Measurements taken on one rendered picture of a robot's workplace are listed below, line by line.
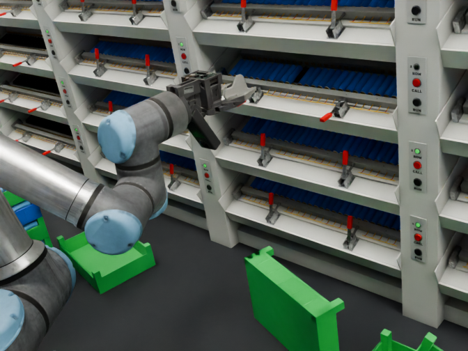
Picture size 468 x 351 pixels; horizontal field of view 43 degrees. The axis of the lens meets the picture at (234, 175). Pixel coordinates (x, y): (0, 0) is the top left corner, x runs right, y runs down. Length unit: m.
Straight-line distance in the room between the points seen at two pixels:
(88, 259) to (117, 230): 1.03
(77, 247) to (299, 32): 1.13
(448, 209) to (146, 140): 0.69
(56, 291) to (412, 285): 0.86
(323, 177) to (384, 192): 0.18
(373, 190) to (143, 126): 0.63
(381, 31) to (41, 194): 0.77
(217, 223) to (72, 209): 0.92
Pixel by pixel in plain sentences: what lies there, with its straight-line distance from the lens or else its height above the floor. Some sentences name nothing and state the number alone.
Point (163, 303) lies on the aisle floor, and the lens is 1.78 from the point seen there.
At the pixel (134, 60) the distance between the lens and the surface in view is 2.01.
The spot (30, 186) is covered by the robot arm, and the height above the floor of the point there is 0.65.
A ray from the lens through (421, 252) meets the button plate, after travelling 1.48.
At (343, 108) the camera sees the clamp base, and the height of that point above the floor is 0.55.
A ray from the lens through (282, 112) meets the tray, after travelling 1.53.
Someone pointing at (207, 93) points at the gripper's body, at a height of 0.68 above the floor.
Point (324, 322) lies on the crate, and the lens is 1.37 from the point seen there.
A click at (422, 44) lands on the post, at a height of 0.72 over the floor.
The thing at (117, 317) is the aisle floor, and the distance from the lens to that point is 1.79.
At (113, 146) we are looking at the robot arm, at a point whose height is 0.66.
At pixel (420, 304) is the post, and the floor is 0.06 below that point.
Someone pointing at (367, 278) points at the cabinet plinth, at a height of 0.04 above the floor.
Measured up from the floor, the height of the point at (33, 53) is 0.56.
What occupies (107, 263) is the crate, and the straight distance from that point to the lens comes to 2.02.
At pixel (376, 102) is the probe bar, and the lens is 1.41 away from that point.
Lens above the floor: 1.08
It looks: 27 degrees down
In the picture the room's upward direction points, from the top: 10 degrees counter-clockwise
